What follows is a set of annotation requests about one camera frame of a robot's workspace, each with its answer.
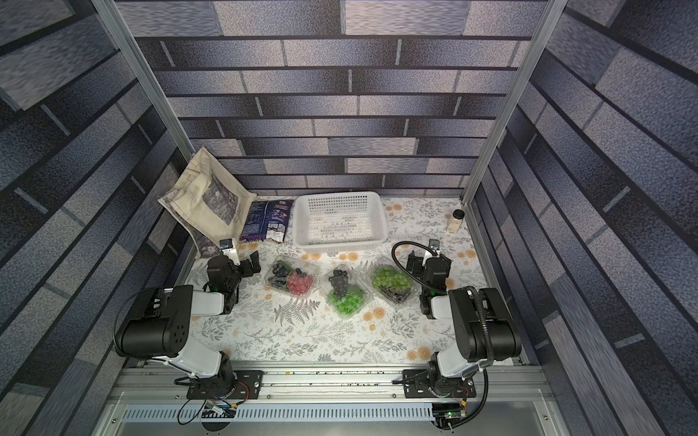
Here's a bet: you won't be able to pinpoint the dark blue grape bunch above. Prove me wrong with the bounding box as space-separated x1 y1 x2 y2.
267 261 294 290

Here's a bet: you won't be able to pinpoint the blue snack bag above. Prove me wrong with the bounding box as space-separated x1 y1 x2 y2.
239 200 294 243

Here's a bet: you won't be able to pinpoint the circuit board left wires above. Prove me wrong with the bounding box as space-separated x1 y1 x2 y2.
176 397 246 429

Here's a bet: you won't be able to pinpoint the dark purple grape bunch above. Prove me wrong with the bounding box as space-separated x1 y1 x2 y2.
381 287 413 304

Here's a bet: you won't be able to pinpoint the green circuit board right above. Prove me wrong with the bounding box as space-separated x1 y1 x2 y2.
432 401 468 431

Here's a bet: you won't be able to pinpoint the small dark grape bunch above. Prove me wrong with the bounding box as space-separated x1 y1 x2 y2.
328 269 349 300

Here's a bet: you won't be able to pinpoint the right aluminium frame post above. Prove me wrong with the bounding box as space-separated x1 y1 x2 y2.
462 0 568 207

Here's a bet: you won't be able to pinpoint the bright green grape bunch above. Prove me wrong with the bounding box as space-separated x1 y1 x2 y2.
327 288 366 316

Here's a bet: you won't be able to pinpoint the aluminium frame post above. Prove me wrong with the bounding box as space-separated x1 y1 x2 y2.
91 0 194 161
462 0 568 207

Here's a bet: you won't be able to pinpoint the clear plastic clamshell container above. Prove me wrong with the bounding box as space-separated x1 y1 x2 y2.
264 255 321 298

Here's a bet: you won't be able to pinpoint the aluminium rail base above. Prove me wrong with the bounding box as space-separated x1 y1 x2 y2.
95 362 568 435

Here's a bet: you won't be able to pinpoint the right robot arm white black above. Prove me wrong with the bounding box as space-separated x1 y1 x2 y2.
400 254 522 399

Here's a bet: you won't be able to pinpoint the red grape bunch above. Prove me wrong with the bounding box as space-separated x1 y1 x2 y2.
287 272 314 297

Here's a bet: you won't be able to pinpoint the left aluminium frame post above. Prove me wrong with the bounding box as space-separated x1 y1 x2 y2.
91 0 194 161

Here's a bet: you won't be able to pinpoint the small bottle black cap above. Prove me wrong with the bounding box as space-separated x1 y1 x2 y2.
446 209 465 234

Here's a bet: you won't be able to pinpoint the white plastic basket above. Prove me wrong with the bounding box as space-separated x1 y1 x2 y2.
291 192 388 254

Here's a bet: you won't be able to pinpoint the floral tablecloth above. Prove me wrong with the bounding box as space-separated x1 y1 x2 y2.
191 197 485 364

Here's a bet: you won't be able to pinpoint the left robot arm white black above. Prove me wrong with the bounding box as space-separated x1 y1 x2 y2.
114 252 262 403

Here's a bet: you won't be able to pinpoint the beige canvas tote bag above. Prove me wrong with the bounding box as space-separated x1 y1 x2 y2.
158 148 257 258

